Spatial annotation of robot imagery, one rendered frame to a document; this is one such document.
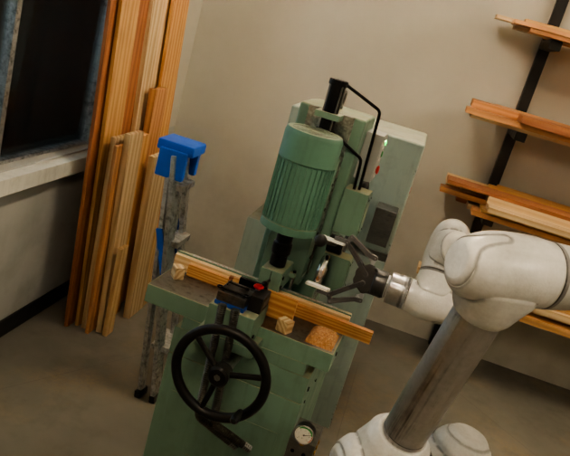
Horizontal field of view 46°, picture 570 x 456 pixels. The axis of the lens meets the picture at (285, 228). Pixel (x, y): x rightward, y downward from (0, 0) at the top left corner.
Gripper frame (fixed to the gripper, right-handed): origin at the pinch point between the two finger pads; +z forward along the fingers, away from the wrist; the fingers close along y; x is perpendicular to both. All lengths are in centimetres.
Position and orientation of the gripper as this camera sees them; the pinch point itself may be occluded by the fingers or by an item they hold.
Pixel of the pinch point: (318, 261)
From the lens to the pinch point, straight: 190.0
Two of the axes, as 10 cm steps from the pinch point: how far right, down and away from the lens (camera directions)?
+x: -2.2, 0.6, -9.7
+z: -9.2, -3.3, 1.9
